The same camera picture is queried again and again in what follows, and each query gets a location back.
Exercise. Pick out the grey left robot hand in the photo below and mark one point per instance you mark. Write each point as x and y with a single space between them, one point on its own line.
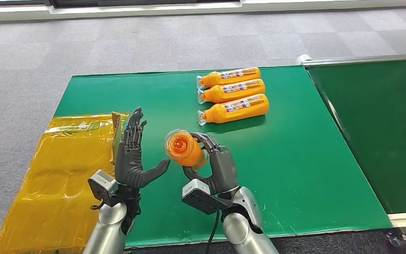
129 164

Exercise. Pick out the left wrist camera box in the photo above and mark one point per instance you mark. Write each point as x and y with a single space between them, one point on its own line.
101 184

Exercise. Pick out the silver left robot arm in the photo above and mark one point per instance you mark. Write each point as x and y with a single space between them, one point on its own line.
108 231

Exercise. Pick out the yellow plastic wrapped sheet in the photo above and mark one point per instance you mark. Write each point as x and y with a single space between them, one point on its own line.
59 189

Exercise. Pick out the black window frame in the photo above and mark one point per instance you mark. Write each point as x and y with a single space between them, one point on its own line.
136 2

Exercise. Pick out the white window sill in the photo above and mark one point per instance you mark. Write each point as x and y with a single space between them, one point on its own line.
189 10

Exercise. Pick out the green table mat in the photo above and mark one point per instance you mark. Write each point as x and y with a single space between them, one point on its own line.
287 157

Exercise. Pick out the dark green conveyor belt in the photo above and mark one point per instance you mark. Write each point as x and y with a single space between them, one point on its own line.
378 133

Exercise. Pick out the orange plastic bottle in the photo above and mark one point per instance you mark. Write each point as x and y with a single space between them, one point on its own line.
234 92
238 110
185 150
231 77

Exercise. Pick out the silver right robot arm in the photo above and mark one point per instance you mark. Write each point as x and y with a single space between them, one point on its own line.
241 228

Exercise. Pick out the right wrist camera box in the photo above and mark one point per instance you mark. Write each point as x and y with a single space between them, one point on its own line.
203 200

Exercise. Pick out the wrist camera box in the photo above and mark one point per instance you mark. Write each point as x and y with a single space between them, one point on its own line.
203 200
101 184

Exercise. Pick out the white frame corner cap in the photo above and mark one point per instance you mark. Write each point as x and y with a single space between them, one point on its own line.
302 59

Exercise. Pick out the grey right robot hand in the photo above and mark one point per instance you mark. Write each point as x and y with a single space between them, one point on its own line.
224 171

